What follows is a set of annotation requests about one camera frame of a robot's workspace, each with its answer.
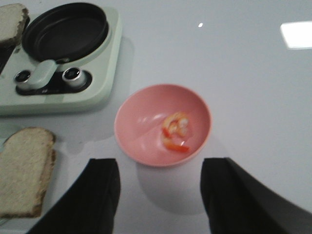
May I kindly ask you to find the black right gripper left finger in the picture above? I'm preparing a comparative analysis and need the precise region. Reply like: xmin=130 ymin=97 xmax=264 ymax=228
xmin=29 ymin=158 xmax=121 ymax=234

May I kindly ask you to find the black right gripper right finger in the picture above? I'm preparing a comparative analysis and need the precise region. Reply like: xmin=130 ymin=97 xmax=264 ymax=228
xmin=200 ymin=157 xmax=312 ymax=234

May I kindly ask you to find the cooked shrimp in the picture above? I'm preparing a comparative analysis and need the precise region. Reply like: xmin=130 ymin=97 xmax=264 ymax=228
xmin=162 ymin=112 xmax=189 ymax=138
xmin=161 ymin=134 xmax=190 ymax=153

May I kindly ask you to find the white bread slice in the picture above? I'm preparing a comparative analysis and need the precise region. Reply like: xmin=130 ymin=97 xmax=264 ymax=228
xmin=0 ymin=3 xmax=29 ymax=48
xmin=0 ymin=127 xmax=56 ymax=218

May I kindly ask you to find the pink plastic bowl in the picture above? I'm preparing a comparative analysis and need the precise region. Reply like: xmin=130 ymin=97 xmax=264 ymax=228
xmin=114 ymin=84 xmax=212 ymax=167

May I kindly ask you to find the mint green breakfast maker base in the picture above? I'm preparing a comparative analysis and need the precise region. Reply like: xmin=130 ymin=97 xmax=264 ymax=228
xmin=0 ymin=6 xmax=122 ymax=116

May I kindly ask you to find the right silver control knob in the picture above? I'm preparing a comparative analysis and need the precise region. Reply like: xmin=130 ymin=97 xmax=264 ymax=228
xmin=62 ymin=67 xmax=87 ymax=89

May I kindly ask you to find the silver control knob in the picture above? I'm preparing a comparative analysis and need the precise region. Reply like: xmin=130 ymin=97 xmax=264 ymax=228
xmin=14 ymin=70 xmax=32 ymax=91
xmin=62 ymin=67 xmax=87 ymax=89

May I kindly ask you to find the left silver control knob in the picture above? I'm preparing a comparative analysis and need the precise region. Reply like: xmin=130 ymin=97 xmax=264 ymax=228
xmin=14 ymin=70 xmax=32 ymax=91

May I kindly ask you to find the black round frying pan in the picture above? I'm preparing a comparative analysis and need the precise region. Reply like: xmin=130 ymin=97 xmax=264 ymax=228
xmin=22 ymin=2 xmax=109 ymax=63

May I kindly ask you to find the mint green pan handle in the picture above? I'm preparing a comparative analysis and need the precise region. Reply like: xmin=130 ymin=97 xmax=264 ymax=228
xmin=27 ymin=59 xmax=58 ymax=90

